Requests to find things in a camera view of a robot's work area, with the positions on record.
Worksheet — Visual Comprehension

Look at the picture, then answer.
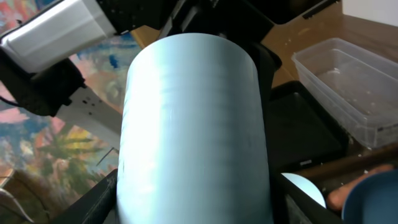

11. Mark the orange carrot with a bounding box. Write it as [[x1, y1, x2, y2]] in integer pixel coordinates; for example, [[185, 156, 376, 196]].
[[326, 164, 394, 211]]

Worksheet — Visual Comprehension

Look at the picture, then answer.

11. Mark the brown serving tray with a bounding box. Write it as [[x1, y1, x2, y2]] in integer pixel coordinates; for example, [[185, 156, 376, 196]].
[[296, 143, 397, 182]]

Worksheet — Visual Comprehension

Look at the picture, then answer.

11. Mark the pale cup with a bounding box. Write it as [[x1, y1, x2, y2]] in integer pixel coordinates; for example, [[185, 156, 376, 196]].
[[117, 33, 273, 224]]

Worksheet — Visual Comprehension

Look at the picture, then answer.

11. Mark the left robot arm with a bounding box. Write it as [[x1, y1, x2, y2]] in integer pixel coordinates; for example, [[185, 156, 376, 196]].
[[1, 0, 176, 116]]

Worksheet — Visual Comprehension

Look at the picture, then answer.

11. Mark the light blue rice bowl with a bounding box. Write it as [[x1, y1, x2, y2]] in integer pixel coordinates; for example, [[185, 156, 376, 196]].
[[282, 173, 326, 208]]

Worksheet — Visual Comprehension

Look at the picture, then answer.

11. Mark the blue plate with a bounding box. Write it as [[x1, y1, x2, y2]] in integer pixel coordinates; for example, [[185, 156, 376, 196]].
[[342, 170, 397, 224]]

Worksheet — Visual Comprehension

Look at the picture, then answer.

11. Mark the clear plastic bin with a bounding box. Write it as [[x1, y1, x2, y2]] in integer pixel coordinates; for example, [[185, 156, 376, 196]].
[[292, 38, 397, 149]]

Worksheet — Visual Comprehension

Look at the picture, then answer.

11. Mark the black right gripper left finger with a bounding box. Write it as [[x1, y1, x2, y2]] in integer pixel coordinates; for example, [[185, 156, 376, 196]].
[[50, 169, 118, 224]]

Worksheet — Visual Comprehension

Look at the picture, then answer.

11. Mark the black waste tray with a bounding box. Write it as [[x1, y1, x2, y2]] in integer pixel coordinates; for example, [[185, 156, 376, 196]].
[[266, 81, 349, 172]]

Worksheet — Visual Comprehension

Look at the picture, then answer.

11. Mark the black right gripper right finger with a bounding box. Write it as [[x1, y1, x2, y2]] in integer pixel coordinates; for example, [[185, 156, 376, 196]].
[[274, 173, 343, 224]]

